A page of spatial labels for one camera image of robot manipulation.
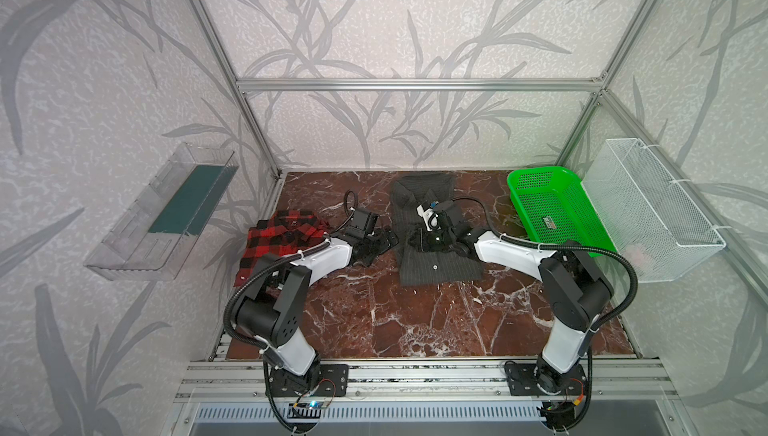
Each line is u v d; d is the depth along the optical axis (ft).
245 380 2.47
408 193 3.55
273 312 1.51
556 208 3.56
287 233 3.07
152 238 2.07
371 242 2.64
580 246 1.68
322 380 2.37
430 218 2.66
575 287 1.58
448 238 2.36
